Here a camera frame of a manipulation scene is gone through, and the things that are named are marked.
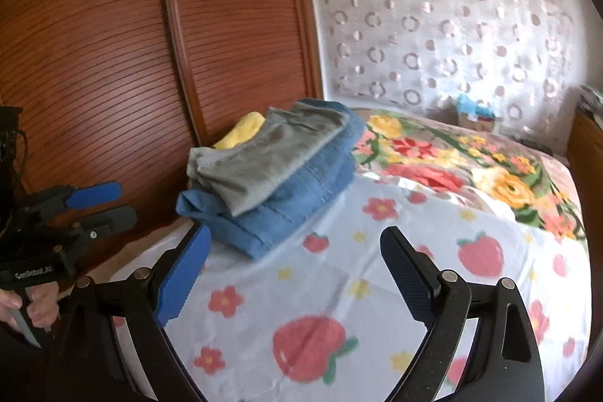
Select blue tissue box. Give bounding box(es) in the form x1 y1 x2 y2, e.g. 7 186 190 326
456 94 496 133

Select white strawberry print bedsheet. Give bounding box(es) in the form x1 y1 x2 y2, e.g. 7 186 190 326
110 172 593 402

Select person's left hand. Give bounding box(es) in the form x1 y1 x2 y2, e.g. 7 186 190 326
0 280 61 330

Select yellow folded garment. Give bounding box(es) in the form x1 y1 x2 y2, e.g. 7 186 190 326
214 111 266 150

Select long wooden sideboard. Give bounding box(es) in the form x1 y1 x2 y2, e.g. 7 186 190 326
564 107 603 252

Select folded blue jeans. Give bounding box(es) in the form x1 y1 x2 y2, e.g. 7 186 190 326
176 99 365 259

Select grey-green pants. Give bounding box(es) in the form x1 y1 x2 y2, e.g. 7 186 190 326
187 102 349 216

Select wooden louvered wardrobe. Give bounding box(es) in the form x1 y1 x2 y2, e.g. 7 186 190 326
1 0 322 258

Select sheer circle-pattern curtain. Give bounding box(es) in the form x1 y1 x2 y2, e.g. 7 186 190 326
315 0 584 151

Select floral pink blanket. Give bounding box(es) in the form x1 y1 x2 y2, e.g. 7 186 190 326
353 108 588 256

